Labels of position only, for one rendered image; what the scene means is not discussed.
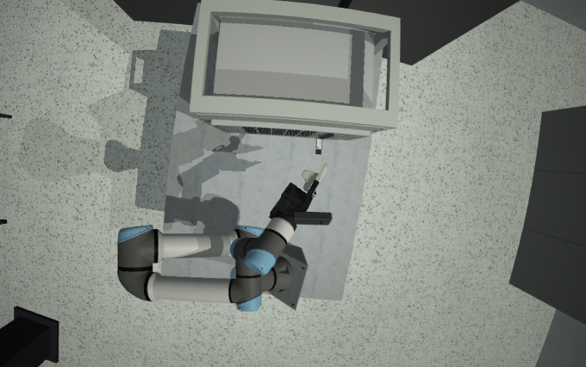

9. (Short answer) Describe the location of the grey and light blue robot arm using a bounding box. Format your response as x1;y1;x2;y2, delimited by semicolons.
117;217;294;312

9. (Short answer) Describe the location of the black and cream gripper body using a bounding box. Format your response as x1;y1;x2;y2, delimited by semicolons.
269;183;313;232

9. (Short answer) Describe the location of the white server rack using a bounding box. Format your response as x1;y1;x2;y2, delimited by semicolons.
190;0;401;154

